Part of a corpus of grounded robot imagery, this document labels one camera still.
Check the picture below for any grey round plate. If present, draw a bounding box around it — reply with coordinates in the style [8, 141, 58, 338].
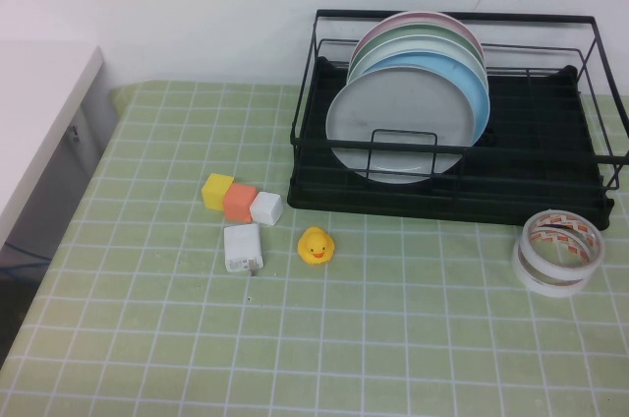
[325, 67, 478, 186]

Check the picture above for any pale mint round plate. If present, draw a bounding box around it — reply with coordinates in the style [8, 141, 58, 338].
[347, 35, 490, 87]

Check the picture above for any blue round plate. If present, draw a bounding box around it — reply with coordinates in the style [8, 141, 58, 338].
[377, 50, 493, 149]

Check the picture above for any green round plate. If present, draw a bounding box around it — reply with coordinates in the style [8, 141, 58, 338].
[349, 23, 487, 69]

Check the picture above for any white cube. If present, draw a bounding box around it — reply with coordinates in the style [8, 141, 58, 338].
[249, 191, 286, 228]

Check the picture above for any yellow rubber duck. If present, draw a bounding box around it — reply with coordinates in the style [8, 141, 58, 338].
[297, 225, 339, 268]

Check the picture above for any orange cube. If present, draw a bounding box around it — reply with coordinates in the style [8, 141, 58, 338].
[222, 182, 259, 223]

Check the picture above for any white charger adapter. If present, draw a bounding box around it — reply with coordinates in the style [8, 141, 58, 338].
[223, 223, 265, 276]

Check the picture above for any yellow cube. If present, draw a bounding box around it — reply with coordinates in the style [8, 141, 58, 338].
[200, 172, 237, 212]

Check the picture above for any green checked tablecloth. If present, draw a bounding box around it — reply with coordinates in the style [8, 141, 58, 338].
[0, 80, 629, 417]

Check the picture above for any plain white tape roll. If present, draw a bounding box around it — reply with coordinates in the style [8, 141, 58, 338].
[511, 238, 591, 300]

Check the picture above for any white tape roll orange print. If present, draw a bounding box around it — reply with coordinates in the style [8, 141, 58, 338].
[521, 208, 605, 281]

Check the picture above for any white cabinet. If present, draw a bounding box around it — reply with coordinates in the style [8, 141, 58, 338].
[0, 40, 122, 254]

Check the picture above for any black wire dish rack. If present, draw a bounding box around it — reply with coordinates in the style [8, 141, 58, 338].
[287, 8, 629, 232]

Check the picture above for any blue cable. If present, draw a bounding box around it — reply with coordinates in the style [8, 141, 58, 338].
[2, 239, 51, 274]

